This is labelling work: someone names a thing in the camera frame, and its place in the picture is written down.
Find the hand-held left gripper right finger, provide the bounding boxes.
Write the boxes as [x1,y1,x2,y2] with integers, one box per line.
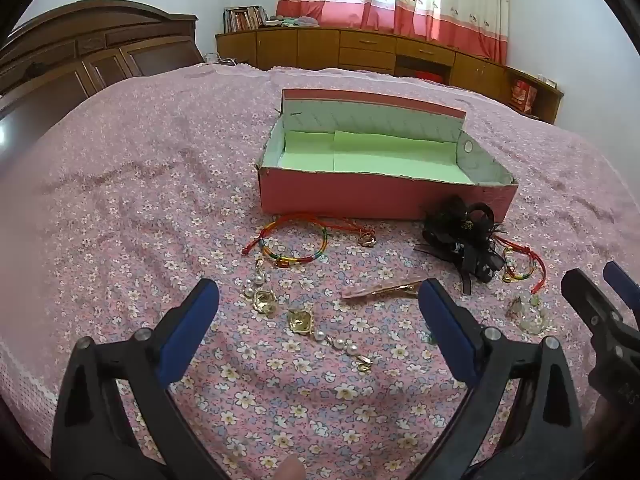
[415,278,583,480]

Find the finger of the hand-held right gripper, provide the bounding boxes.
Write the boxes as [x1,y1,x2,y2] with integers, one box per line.
[602,260,640,322]
[560,267,640,361]

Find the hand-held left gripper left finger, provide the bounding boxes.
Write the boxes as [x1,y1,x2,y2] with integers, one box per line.
[50,278,231,480]

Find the rainbow cord bracelet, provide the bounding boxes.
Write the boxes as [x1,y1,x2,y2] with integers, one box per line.
[500,237,548,293]
[241,212,362,268]

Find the black feather hair bow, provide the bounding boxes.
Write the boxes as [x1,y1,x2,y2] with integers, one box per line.
[414,196,507,296]

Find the pink cardboard box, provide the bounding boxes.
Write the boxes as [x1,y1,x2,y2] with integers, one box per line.
[256,87,519,222]

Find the person's left hand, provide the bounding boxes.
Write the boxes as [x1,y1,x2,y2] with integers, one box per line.
[277,457,307,480]

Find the pink hair clip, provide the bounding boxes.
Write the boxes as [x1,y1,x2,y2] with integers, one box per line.
[342,281,426,302]

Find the pink floral bedspread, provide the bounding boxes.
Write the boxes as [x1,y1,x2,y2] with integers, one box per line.
[0,62,640,480]

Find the red gift box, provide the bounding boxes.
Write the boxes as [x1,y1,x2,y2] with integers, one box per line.
[510,80,539,114]

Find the wooden headboard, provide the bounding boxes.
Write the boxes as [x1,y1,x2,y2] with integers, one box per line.
[0,0,206,123]

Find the long wooden cabinet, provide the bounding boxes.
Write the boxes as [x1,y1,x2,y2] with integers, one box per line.
[215,27,565,126]

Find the row of books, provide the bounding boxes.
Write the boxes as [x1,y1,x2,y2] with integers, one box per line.
[223,5,268,34]

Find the folded clothes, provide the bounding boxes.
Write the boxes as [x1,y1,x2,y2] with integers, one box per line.
[265,16,321,29]

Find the pearl and gold bracelet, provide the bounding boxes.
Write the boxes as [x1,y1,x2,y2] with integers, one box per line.
[286,305,374,373]

